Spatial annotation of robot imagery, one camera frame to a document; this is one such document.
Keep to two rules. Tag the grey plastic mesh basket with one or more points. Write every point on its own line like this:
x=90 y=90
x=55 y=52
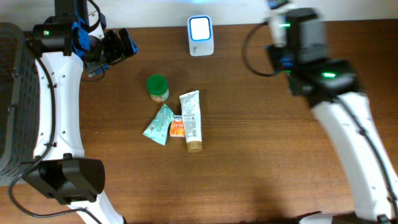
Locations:
x=20 y=103

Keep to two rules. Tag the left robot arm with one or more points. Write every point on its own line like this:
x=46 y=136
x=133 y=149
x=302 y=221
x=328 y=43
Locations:
x=65 y=46

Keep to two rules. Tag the teal foil sachet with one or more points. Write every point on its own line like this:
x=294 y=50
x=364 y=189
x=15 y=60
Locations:
x=159 y=126

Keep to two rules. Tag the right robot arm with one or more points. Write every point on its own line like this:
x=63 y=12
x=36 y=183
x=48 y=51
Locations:
x=337 y=101

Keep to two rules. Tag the orange tissue pack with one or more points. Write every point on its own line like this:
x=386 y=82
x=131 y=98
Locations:
x=177 y=129

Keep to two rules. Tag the green lid jar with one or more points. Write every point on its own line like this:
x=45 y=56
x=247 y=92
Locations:
x=158 y=88

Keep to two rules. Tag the white barcode scanner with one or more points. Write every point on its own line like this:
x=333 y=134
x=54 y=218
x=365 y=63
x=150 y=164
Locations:
x=200 y=35

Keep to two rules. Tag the white Pantene tube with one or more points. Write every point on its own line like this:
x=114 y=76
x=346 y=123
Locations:
x=191 y=115

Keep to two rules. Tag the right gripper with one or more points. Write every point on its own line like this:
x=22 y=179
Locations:
x=270 y=48

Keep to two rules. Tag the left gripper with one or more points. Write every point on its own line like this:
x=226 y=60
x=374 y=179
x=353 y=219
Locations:
x=115 y=47

